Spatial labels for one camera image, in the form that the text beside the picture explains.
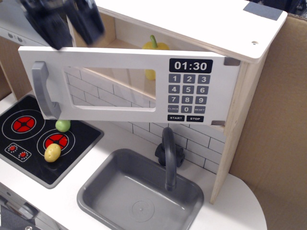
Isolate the white toy microwave door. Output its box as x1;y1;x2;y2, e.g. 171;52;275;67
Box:
18;46;241;126

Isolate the grey microwave door handle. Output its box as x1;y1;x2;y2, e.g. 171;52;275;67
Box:
32;61;61;119

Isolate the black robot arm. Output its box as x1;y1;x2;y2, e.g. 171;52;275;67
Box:
20;0;105;50

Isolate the wooden toy microwave cabinet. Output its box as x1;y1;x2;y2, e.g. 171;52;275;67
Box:
96;0;287;203

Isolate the yellow toy bell pepper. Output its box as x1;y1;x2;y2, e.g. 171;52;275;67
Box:
142;35;170;81

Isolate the dark grey toy faucet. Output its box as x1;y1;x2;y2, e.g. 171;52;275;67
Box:
155;127;185;191

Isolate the grey toy sink basin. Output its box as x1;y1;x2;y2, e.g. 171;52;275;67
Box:
77;149;204;230

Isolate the green toy lime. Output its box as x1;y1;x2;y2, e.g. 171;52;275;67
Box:
55;120;71;132

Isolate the yellow toy potato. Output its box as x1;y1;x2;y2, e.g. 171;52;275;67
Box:
44;143;61;162

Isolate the brown cardboard panel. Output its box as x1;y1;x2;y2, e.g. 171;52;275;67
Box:
230;15;307;230

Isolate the black toy stove top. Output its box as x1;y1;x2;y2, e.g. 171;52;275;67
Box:
0;95;104;189

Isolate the grey oven front knob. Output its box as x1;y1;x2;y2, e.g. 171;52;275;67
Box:
18;202;38;219

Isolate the grey toy range hood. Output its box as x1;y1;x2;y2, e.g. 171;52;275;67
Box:
0;0;49;46

